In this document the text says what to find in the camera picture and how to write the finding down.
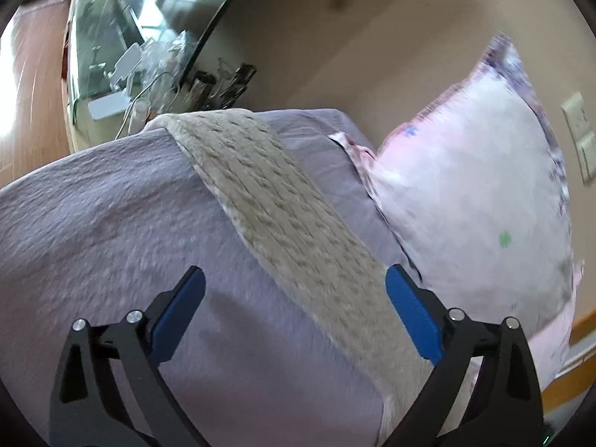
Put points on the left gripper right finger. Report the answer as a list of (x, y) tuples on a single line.
[(505, 407)]

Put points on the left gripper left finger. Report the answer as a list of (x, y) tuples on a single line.
[(86, 406)]

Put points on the beige cable-knit sweater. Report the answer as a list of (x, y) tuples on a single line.
[(299, 239)]

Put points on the lavender bed sheet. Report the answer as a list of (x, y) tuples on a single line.
[(102, 232)]

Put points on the left pink floral pillow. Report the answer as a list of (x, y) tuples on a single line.
[(474, 188)]

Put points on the glass-top side table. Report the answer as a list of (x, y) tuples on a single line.
[(123, 65)]

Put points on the white wall switch plate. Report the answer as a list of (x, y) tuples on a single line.
[(583, 135)]

